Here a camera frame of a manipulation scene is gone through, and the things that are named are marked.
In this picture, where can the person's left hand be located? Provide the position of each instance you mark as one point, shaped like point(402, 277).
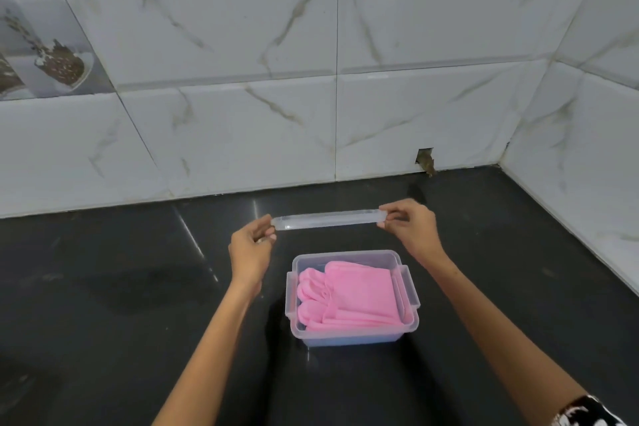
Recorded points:
point(249, 261)

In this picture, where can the person's right hand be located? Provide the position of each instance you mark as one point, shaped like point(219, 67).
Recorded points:
point(417, 236)

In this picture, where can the clear plastic box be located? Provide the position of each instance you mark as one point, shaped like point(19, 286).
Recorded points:
point(349, 256)

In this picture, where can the clear plastic box lid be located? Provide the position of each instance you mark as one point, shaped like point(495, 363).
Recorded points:
point(324, 220)

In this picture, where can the person's left forearm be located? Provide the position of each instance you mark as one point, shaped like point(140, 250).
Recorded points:
point(204, 366)

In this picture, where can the person's right forearm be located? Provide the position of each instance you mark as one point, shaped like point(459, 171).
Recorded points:
point(509, 341)

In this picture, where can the black white patterned sleeve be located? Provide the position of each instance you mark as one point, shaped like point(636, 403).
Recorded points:
point(591, 413)

